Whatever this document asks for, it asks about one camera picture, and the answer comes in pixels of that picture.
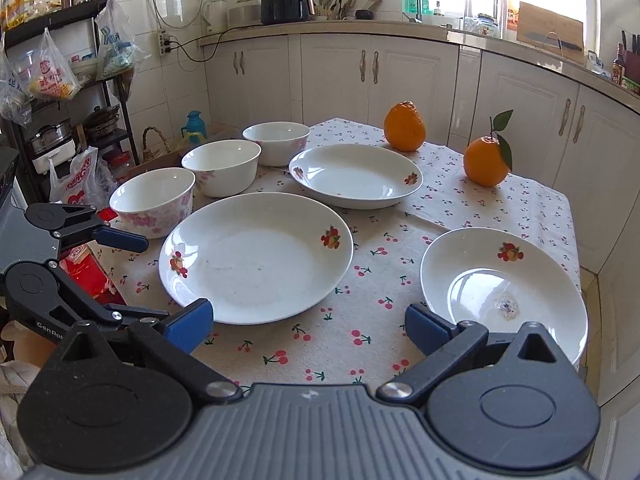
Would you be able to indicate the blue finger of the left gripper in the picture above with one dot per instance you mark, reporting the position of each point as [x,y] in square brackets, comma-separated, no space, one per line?
[118,239]

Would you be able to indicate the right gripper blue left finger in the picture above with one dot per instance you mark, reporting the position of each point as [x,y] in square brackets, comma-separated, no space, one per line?
[188,328]

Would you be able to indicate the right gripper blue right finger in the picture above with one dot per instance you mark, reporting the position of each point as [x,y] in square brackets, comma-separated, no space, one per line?
[427,330]

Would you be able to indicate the white floral bowl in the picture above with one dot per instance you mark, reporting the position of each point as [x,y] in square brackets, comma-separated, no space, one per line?
[280,141]
[223,168]
[154,203]

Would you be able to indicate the small fruit plate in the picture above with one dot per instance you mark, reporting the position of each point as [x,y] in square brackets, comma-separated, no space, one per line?
[497,279]

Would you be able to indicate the large white fruit plate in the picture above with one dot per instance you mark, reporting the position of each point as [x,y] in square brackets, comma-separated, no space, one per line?
[257,258]

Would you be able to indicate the red white plastic bag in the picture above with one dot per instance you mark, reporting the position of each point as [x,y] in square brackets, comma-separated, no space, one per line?
[89,183]

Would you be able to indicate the wicker basket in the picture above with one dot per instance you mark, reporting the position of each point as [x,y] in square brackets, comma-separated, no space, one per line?
[154,144]

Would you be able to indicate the cherry print tablecloth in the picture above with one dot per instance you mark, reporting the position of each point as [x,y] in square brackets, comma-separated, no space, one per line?
[357,334]

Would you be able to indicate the blue thermos jug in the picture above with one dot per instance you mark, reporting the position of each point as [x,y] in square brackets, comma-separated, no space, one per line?
[194,131]

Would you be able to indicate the orange with green leaves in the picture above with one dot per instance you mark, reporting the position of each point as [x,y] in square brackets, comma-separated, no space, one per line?
[488,159]

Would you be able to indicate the black metal storage rack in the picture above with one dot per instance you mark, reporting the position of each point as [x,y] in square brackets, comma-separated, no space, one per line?
[74,91]

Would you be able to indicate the white power strip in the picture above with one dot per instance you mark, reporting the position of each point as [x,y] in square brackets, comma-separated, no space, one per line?
[163,43]

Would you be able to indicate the bumpy orange tangerine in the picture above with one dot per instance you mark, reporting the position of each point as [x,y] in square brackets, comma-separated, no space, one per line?
[404,128]

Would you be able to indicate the white electric kettle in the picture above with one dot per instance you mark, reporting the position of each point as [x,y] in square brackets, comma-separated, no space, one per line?
[215,16]

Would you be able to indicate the wooden cutting board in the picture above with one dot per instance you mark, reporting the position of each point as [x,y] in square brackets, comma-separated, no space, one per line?
[555,33]

